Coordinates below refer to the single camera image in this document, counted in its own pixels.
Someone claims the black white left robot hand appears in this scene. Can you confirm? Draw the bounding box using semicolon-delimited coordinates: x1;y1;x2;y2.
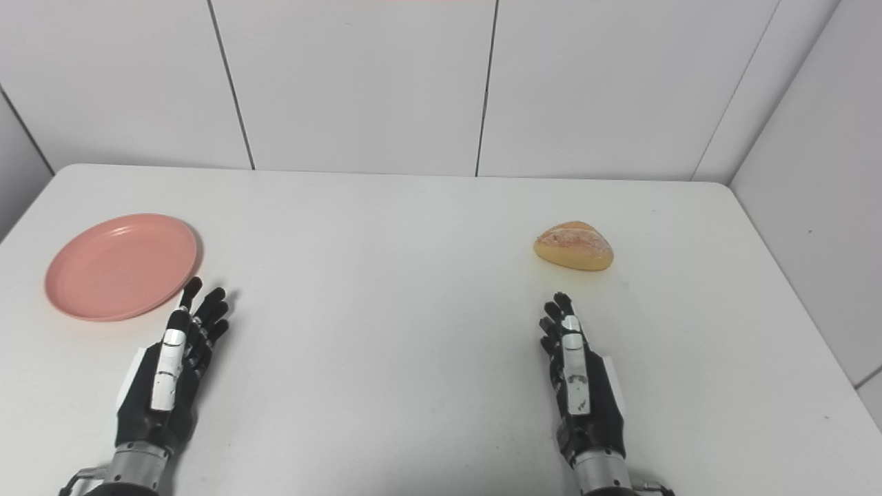
114;277;230;456

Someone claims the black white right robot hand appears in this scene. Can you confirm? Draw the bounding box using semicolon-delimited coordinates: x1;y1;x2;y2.
540;292;627;466

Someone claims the pink round plate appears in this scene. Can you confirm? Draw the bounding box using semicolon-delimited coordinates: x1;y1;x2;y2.
45;213;199;322

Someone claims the golden crusty bread roll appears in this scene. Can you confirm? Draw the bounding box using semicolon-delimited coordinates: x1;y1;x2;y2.
533;220;615;271

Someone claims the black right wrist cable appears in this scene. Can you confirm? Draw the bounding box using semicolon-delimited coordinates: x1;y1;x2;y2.
630;477;677;496

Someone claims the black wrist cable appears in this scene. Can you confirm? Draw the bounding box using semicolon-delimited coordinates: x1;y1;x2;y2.
59;466;109;496
630;477;677;496

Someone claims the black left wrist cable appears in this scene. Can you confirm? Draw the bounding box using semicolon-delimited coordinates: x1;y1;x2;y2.
59;466;109;496

